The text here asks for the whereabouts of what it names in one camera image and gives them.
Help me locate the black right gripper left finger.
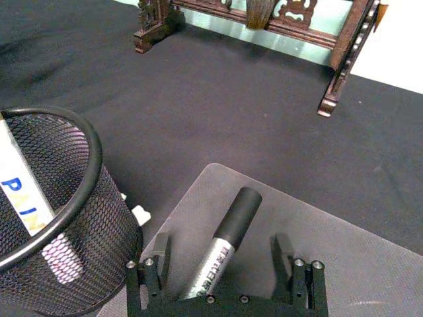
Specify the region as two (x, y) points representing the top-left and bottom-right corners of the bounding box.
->
(126, 232), (173, 317)

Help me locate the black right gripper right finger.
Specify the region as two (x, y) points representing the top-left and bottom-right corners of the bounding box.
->
(270, 232), (328, 312)

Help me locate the small white plastic piece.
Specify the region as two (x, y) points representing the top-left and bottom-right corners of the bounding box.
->
(120, 193), (152, 227)

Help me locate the silver marker with black cap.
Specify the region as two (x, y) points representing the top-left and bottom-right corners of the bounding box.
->
(180, 186), (264, 301)

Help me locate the translucent grey mat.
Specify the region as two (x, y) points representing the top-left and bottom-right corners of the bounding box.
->
(97, 162), (423, 317)

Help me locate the black table cloth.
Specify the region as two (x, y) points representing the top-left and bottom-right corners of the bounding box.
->
(0, 0), (423, 317)

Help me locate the white marker with blue letters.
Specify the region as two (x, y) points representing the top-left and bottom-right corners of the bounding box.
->
(0, 111), (85, 287)

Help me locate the dark carved wooden brush rack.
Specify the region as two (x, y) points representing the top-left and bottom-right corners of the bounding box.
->
(133, 0), (381, 117)

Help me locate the brown hanging calligraphy brush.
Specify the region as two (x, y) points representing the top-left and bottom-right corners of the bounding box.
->
(245, 0), (276, 30)

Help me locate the small orange tag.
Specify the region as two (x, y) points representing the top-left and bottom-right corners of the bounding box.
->
(373, 2), (386, 33)

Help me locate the black wire mesh pen holder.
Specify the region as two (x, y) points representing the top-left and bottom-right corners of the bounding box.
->
(0, 105), (145, 317)

